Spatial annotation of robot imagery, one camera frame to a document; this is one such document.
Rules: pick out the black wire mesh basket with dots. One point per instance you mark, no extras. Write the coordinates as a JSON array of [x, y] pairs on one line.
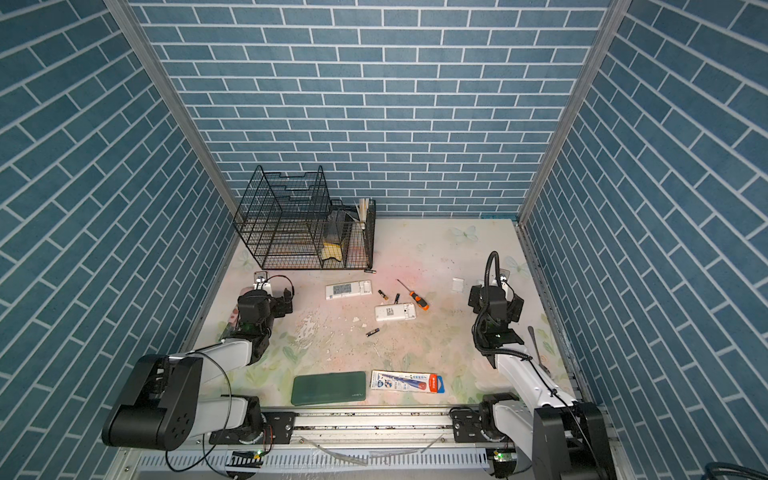
[[355, 227]]

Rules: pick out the yellow item in basket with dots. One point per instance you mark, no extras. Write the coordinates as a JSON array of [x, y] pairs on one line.
[[332, 250]]

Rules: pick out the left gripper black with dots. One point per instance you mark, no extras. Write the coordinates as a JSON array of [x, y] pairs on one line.
[[278, 304]]

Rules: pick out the white remote control with screen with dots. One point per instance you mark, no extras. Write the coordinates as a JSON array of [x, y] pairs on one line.
[[348, 289]]

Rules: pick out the metal spoon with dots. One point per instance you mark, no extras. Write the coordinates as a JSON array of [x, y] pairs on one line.
[[532, 335]]

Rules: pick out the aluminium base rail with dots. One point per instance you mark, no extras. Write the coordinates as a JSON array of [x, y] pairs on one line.
[[500, 436]]

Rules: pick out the orange black screwdriver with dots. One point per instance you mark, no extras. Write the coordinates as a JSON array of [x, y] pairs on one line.
[[418, 300]]

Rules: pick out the white blue red package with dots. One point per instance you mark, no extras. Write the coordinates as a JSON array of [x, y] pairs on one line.
[[407, 382]]

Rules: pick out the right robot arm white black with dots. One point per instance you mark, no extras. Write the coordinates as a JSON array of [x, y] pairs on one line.
[[540, 396]]

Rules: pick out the black wire file rack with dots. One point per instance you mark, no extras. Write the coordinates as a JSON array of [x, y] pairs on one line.
[[280, 218]]

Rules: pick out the green flat case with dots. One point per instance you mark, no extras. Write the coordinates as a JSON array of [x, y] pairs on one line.
[[320, 389]]

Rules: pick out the pink object on table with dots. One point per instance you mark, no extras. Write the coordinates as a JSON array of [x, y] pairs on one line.
[[233, 320]]

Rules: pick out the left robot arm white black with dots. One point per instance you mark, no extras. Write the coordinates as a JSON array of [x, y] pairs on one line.
[[170, 398]]

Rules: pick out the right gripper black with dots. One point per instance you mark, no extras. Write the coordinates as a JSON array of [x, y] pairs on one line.
[[516, 306]]

